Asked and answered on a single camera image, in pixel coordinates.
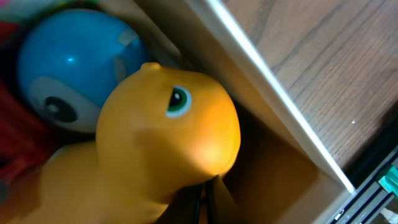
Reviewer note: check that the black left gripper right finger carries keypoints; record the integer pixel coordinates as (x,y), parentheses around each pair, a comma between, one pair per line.
(221,208)

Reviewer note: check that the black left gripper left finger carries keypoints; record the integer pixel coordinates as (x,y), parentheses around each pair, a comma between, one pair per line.
(184,208)

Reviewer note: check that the white cardboard box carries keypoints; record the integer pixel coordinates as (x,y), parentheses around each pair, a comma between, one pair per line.
(283,172)

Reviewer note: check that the blue toy ball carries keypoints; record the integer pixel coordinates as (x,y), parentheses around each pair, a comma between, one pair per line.
(70,63)

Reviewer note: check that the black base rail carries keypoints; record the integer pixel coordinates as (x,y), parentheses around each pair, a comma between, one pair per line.
(373,197)

